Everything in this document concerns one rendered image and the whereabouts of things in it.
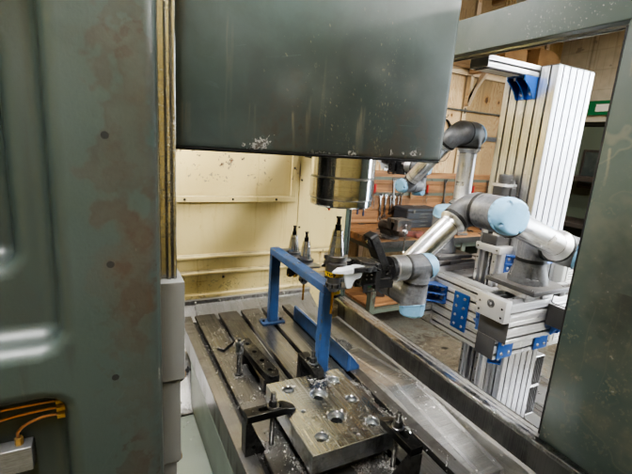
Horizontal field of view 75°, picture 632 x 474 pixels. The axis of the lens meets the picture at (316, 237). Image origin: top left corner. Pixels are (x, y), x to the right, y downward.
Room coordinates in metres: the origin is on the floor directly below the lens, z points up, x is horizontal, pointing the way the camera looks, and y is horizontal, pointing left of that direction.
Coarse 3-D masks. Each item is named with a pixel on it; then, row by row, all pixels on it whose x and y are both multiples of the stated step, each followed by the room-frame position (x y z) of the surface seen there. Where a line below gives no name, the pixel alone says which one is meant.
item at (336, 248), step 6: (336, 234) 1.02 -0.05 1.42; (342, 234) 1.03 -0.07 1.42; (336, 240) 1.02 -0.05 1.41; (342, 240) 1.03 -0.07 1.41; (330, 246) 1.03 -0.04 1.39; (336, 246) 1.02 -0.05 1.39; (342, 246) 1.02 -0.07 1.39; (330, 252) 1.02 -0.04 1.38; (336, 252) 1.01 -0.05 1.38; (342, 252) 1.02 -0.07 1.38
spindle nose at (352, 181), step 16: (320, 160) 0.98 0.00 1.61; (336, 160) 0.96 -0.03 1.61; (352, 160) 0.96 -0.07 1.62; (368, 160) 0.98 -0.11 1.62; (320, 176) 0.98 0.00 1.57; (336, 176) 0.96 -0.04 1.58; (352, 176) 0.96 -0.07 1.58; (368, 176) 0.98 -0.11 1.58; (320, 192) 0.97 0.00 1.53; (336, 192) 0.96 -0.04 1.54; (352, 192) 0.96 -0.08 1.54; (368, 192) 0.98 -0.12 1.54; (336, 208) 0.96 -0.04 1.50; (352, 208) 0.96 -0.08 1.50
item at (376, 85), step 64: (192, 0) 0.74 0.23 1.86; (256, 0) 0.79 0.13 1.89; (320, 0) 0.85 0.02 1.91; (384, 0) 0.92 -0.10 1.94; (448, 0) 1.00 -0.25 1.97; (192, 64) 0.74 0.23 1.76; (256, 64) 0.79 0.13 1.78; (320, 64) 0.86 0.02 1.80; (384, 64) 0.93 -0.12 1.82; (448, 64) 1.01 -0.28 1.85; (192, 128) 0.74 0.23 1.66; (256, 128) 0.80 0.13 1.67; (320, 128) 0.86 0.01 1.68; (384, 128) 0.93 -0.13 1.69
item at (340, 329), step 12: (336, 324) 2.13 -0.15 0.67; (348, 324) 2.10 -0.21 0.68; (336, 336) 2.02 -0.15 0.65; (348, 336) 2.00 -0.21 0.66; (360, 336) 1.98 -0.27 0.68; (372, 348) 1.86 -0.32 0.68; (384, 360) 1.76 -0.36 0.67; (408, 372) 1.65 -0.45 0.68; (468, 420) 1.34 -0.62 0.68; (468, 432) 1.30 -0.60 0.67; (480, 432) 1.29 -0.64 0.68; (492, 444) 1.23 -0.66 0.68; (504, 456) 1.18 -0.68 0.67; (504, 468) 1.14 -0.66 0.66; (516, 468) 1.13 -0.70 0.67; (528, 468) 1.12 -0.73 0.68
